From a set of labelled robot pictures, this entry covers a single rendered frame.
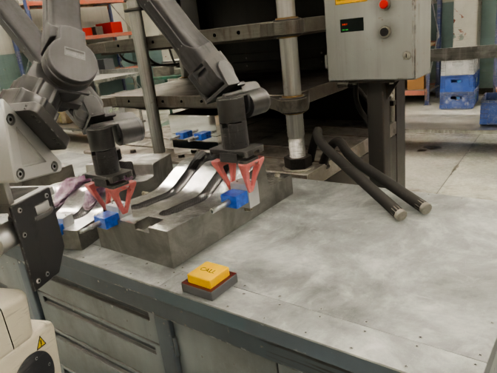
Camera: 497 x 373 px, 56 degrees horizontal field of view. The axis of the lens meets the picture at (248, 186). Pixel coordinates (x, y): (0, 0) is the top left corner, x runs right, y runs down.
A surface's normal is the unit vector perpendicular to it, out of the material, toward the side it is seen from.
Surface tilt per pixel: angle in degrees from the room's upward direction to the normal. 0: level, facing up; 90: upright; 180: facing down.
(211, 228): 90
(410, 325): 0
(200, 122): 90
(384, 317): 0
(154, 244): 90
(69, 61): 60
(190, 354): 90
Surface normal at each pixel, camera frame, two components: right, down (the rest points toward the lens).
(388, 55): -0.59, 0.32
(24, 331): 0.96, -0.02
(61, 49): 0.61, -0.36
